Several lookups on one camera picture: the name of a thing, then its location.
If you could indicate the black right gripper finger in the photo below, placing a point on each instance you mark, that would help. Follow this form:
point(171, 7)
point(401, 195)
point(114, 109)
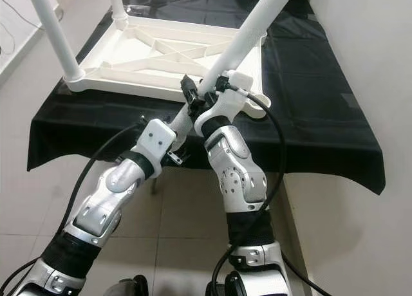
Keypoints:
point(189, 90)

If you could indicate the white plastic table top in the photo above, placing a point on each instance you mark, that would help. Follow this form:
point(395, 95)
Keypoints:
point(135, 67)

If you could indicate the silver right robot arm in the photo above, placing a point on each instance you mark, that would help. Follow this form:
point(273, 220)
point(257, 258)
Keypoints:
point(241, 174)

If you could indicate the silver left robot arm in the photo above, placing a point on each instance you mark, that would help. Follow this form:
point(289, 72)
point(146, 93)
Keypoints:
point(109, 199)

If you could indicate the black tablecloth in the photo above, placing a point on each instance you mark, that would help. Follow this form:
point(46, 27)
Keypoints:
point(103, 129)

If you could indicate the dark robot left leg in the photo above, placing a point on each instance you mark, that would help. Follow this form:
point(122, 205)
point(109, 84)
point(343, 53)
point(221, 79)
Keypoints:
point(132, 287)

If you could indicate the grey tape patch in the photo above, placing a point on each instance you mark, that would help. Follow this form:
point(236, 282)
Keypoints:
point(351, 100)

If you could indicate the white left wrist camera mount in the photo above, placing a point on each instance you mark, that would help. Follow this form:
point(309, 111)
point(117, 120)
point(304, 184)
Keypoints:
point(158, 141)

